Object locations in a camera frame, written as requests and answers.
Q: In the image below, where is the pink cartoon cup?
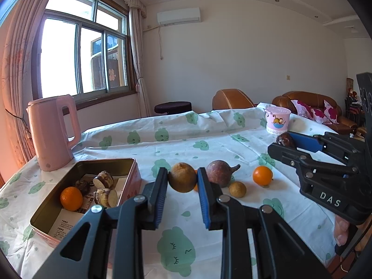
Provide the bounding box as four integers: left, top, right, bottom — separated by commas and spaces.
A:
264, 106, 292, 134

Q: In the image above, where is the pink tin box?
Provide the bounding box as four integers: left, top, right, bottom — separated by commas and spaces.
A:
30, 158, 142, 248

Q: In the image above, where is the narrow pink curtain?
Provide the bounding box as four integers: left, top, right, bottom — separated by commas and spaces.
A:
129, 6, 152, 119

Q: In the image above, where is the dark round stool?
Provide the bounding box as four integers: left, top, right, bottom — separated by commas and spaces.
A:
154, 102, 193, 115

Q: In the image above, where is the brown leather chair back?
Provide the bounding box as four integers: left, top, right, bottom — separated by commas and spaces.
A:
212, 89, 256, 111

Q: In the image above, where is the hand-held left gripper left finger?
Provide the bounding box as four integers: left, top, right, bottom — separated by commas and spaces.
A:
32, 167, 169, 279

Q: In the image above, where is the sliding glass window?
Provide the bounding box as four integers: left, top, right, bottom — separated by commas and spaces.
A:
32, 0, 137, 99

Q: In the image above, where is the white air conditioner pipe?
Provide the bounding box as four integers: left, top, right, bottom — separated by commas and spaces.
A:
144, 25, 163, 60

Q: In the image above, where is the mandarin orange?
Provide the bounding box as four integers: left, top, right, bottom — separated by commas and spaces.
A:
60, 186, 83, 211

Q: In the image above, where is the pink electric kettle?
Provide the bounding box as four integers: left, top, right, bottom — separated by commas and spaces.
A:
26, 94, 82, 171

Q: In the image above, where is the wide pink floral curtain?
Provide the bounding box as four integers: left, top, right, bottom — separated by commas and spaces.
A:
0, 0, 63, 169

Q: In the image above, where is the purple passion fruit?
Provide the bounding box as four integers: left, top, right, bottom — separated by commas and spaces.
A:
206, 160, 241, 188

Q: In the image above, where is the floral white magenta pillow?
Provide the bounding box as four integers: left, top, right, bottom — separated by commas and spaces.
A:
291, 100, 315, 119
323, 100, 339, 124
310, 107, 328, 124

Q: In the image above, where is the brown leather sofa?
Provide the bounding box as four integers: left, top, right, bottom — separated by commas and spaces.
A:
272, 91, 359, 136

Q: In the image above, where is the printed paper leaflet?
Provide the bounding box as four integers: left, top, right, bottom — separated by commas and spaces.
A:
48, 174, 128, 240

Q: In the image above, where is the dark red wooden chair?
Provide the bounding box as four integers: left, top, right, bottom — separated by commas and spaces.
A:
345, 99, 366, 128

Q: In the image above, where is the person's right hand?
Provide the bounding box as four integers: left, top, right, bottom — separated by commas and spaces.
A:
334, 216, 372, 252

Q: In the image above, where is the dark curtain tieback cord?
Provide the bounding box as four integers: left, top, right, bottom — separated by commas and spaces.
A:
6, 109, 32, 123

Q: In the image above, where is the brown longan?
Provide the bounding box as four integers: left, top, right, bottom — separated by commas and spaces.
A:
168, 163, 199, 193
229, 181, 247, 198

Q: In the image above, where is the white green cloud tablecloth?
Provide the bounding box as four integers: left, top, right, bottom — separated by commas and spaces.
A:
0, 102, 367, 279

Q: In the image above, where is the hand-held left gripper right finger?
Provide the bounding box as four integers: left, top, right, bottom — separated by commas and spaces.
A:
197, 167, 332, 279

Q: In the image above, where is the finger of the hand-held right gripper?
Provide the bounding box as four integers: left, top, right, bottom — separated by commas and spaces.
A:
267, 142, 361, 181
289, 132, 367, 166

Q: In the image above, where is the white wall air conditioner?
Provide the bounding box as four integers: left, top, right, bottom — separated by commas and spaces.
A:
157, 7, 202, 25

